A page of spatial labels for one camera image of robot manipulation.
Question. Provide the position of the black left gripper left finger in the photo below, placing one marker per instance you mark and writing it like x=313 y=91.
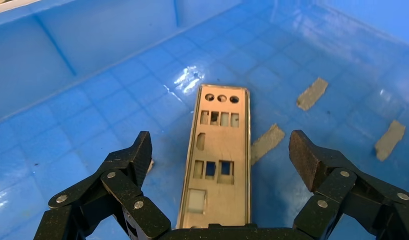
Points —
x=125 y=205

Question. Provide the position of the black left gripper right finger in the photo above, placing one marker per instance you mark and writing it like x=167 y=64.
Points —
x=340 y=198

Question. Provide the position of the silver metal I/O shield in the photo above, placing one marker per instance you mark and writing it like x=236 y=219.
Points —
x=221 y=145

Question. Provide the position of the blue plastic tray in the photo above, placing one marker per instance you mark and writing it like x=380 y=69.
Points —
x=92 y=99

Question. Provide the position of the grey tape strip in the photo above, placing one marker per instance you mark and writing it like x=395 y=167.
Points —
x=151 y=166
x=390 y=140
x=267 y=142
x=312 y=93

